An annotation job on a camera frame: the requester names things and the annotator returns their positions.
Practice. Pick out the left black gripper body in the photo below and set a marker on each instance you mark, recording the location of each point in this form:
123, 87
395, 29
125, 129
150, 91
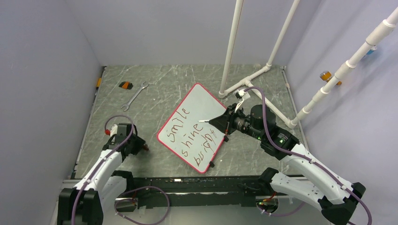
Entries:
136, 144

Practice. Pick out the silver wrench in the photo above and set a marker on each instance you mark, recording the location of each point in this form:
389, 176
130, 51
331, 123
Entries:
126, 106

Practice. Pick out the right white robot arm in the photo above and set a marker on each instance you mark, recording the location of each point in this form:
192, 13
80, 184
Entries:
335, 197

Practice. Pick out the orange yellow wall fitting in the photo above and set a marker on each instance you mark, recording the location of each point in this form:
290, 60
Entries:
326, 76

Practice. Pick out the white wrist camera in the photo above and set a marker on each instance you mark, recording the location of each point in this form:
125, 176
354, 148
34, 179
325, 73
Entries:
242, 96
112, 131

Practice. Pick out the blue wall fitting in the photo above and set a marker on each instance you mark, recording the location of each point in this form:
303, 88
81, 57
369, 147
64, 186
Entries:
374, 48

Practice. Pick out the aluminium frame rail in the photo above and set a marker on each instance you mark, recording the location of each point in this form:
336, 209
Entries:
279, 208

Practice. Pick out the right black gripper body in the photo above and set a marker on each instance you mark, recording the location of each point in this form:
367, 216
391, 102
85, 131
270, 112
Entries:
232, 116

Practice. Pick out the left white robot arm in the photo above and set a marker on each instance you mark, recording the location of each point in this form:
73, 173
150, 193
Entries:
99, 174

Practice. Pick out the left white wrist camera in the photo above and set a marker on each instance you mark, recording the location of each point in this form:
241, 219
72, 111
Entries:
112, 131

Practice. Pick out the red framed whiteboard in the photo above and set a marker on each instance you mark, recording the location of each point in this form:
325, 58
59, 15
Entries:
196, 143

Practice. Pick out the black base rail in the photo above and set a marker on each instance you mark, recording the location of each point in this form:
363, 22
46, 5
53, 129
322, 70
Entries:
243, 191

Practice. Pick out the white pipe on wall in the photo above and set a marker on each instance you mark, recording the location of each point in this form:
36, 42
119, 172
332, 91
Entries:
384, 29

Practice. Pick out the white pvc pipe frame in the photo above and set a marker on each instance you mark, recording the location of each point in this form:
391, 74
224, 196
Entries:
247, 81

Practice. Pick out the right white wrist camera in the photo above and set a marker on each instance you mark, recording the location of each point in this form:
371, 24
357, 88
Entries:
242, 96

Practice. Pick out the black orange brush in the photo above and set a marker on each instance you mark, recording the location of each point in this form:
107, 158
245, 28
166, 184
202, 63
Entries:
126, 85

